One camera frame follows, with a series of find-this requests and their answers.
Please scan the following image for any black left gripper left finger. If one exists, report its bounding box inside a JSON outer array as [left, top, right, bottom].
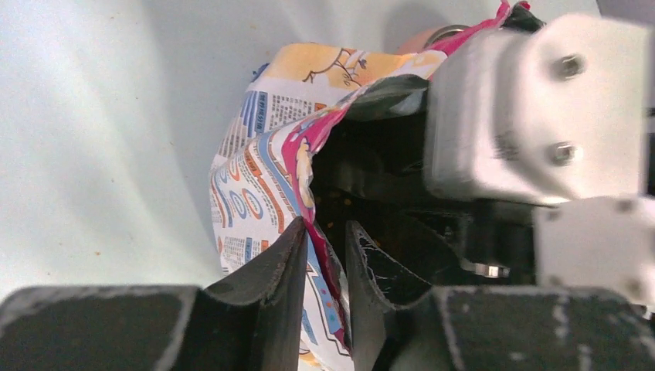
[[1, 218, 308, 370]]

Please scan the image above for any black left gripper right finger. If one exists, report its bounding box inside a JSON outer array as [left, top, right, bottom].
[[346, 221, 654, 370]]

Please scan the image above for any pet food bag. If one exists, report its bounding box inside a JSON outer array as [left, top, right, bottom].
[[209, 1, 543, 370]]

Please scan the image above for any pink double bowl stand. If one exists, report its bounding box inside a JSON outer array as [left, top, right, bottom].
[[396, 28, 443, 55]]

